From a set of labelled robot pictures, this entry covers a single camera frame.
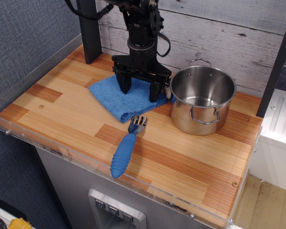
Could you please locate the black vertical post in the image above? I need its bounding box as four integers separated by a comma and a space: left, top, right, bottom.
256, 32, 286, 118
76, 0, 102, 64

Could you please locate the yellow and black object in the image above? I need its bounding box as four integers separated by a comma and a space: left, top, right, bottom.
0, 200, 34, 229

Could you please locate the clear acrylic table guard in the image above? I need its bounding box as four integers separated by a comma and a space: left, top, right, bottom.
0, 35, 261, 229

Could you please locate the white toy sink unit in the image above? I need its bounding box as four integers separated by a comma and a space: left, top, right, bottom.
249, 89, 286, 190

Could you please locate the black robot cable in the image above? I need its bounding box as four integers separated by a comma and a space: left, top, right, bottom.
64, 0, 172, 58

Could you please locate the black and white sushi toy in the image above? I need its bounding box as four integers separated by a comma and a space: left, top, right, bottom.
164, 85, 172, 100

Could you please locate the black vertical post right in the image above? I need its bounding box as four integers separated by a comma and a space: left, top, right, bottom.
256, 32, 286, 118

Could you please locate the blue microfiber cloth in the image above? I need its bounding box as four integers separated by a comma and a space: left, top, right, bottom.
89, 75, 168, 123

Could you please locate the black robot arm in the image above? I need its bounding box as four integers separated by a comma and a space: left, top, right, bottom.
108, 0, 172, 102

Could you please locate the black vertical post left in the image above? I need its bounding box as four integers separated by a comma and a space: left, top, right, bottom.
76, 0, 102, 64

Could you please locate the stainless steel pot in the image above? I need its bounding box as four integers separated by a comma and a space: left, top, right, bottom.
170, 58, 236, 135

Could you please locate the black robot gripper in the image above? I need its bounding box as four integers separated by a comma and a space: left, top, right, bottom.
112, 44, 172, 102

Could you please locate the silver dispenser button panel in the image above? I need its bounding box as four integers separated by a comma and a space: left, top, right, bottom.
88, 188, 147, 229

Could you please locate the blue-handled metal fork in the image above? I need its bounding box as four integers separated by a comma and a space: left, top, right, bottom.
110, 116, 148, 179

